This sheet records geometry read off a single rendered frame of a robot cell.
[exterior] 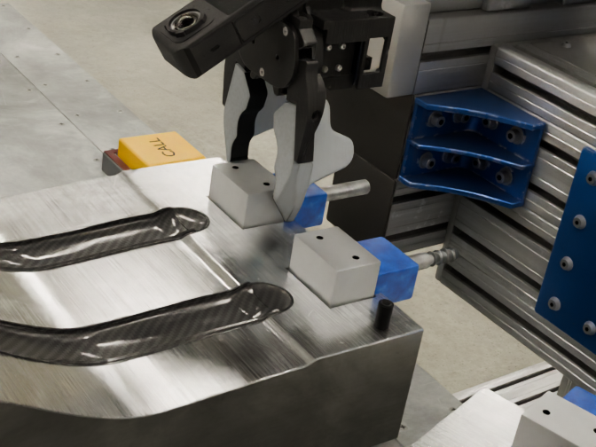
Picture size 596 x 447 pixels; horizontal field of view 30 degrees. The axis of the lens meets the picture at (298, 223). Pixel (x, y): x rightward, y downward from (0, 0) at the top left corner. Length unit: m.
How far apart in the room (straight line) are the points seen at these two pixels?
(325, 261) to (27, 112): 0.52
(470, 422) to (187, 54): 0.29
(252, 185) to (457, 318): 1.70
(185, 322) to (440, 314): 1.79
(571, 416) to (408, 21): 0.44
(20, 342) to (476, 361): 1.76
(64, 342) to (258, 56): 0.24
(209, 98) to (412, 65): 2.33
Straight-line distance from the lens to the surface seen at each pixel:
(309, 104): 0.74
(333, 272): 0.71
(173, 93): 3.34
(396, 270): 0.75
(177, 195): 0.83
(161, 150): 1.02
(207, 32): 0.71
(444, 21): 1.04
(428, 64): 1.05
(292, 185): 0.77
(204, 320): 0.70
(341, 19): 0.75
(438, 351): 2.34
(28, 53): 1.31
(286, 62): 0.75
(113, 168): 1.03
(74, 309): 0.70
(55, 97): 1.20
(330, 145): 0.79
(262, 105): 0.81
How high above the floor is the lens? 1.27
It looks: 28 degrees down
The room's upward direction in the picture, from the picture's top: 10 degrees clockwise
